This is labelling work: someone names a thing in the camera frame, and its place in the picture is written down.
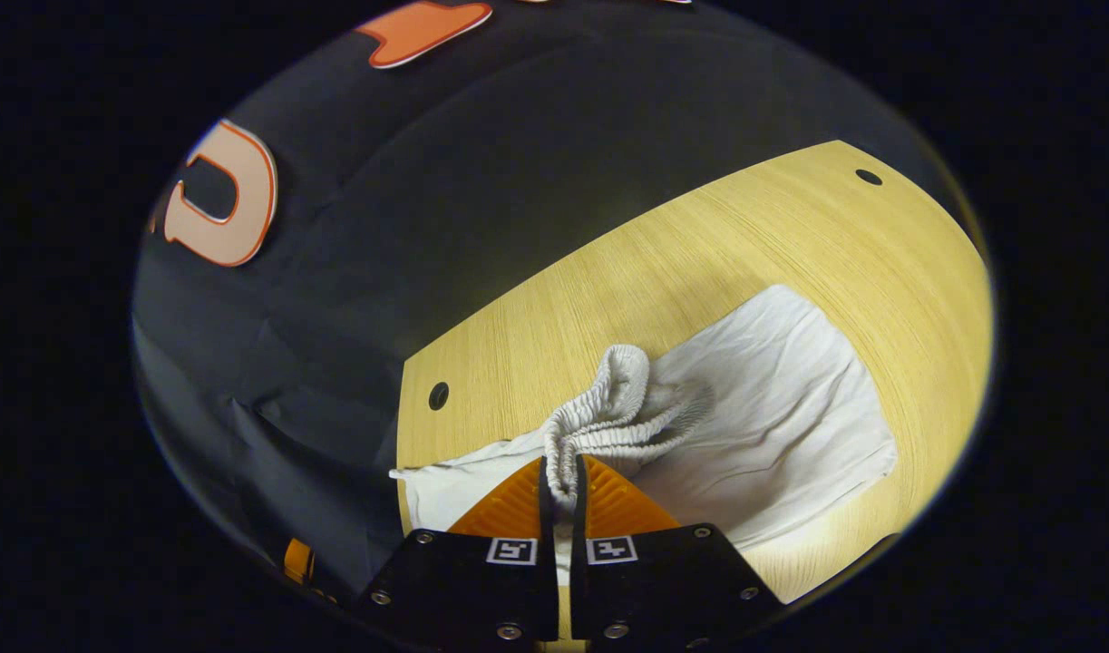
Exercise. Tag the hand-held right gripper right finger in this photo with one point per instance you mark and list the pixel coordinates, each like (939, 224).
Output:
(579, 517)

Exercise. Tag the white jeans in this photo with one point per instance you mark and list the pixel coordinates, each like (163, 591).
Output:
(772, 417)

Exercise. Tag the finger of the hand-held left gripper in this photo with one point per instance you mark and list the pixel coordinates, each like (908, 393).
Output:
(298, 560)

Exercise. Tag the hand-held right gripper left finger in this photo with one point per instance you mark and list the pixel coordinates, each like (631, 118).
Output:
(543, 517)

